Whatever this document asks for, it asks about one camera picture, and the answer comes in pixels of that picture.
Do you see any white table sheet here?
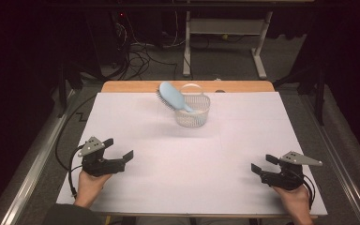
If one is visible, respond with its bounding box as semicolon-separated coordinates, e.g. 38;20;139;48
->
55;91;328;218

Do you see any tangle of floor cables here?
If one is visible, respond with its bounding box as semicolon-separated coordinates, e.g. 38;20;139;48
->
112;12;179;81

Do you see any white plastic basket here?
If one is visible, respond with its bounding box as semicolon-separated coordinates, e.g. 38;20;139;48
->
172;82;212;128

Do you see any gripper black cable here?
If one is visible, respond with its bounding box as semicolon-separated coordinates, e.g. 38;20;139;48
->
67;144;85;199
301;174;316;210

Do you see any person's left hand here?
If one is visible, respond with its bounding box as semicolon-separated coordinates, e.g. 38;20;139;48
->
73;171;113;209

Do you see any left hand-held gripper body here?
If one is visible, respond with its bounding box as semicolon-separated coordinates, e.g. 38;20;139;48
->
77;136;127;178

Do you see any aluminium floor rail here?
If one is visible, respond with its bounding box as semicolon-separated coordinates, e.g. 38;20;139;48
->
0;90;76;225
299;93;360;225

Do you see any black floor cable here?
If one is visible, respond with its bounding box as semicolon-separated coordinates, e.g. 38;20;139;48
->
54;95;98;172

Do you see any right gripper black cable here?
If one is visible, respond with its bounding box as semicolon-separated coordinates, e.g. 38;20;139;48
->
301;174;316;210

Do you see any black metal stand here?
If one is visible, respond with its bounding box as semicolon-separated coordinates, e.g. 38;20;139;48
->
273;62;327;126
57;60;102;118

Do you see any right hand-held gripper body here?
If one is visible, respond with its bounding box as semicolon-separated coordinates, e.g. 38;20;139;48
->
260;151;323;191

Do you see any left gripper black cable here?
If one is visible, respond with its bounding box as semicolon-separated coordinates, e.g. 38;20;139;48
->
67;144;85;199

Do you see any person's right hand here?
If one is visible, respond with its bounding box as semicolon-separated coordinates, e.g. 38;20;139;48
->
273;184;314;225

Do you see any white metal desk frame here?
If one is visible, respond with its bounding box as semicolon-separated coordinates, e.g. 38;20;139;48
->
182;10;274;80

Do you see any light blue hairbrush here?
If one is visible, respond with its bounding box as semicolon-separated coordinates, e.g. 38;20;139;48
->
156;82;197;113

